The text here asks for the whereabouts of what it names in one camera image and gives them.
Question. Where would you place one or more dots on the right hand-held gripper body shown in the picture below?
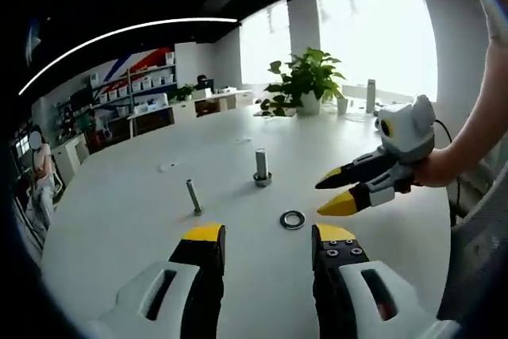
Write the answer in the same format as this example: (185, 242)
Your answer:
(410, 132)

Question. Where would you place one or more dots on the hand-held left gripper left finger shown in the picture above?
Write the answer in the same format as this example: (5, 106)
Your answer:
(155, 295)

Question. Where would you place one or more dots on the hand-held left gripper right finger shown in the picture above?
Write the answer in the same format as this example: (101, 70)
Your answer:
(357, 295)

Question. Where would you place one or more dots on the thick threaded stud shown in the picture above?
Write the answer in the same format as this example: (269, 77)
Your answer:
(260, 162)

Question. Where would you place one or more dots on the thin threaded stud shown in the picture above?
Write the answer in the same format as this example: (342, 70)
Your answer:
(193, 196)

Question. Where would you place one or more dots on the person's right hand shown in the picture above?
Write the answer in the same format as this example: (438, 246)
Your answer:
(434, 170)

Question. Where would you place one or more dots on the white tall bottle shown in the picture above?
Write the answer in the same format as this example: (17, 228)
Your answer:
(370, 95)

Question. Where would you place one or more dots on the white plant pot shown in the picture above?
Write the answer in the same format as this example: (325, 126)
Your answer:
(309, 104)

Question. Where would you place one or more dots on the green potted plant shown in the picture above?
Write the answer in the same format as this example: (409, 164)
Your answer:
(309, 73)

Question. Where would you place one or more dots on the white cabinet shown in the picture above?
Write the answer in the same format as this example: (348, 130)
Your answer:
(67, 156)

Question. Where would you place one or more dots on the white office desk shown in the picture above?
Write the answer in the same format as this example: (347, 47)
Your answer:
(186, 110)

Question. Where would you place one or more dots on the metal storage shelf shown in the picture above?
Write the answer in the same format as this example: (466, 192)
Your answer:
(131, 89)

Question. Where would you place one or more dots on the row of white storage bins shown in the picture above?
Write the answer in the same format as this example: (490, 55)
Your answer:
(135, 85)

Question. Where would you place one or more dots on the long ceiling light strip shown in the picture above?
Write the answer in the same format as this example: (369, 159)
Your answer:
(99, 39)

